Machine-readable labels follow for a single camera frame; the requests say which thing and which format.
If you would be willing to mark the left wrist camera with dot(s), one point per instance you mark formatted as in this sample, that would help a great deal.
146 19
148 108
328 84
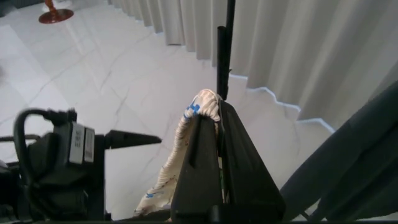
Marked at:
46 143

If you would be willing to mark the cream printed garment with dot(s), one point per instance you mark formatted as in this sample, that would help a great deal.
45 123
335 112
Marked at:
177 155

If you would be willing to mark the white curtain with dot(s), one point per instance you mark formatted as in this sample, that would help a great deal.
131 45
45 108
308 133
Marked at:
295 46

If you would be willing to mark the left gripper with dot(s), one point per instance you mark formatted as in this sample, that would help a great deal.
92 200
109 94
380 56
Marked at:
96 186

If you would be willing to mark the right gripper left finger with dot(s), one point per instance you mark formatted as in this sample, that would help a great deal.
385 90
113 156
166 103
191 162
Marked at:
199 186

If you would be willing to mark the red round stand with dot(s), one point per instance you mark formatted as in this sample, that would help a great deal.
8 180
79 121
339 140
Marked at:
56 15

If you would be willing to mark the dark grey t-shirt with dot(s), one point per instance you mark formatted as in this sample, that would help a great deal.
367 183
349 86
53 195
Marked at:
357 161

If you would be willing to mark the black clothes rack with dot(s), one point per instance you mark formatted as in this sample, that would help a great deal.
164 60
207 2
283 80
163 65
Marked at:
224 56

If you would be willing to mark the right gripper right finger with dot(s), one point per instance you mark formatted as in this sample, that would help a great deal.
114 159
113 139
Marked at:
248 186

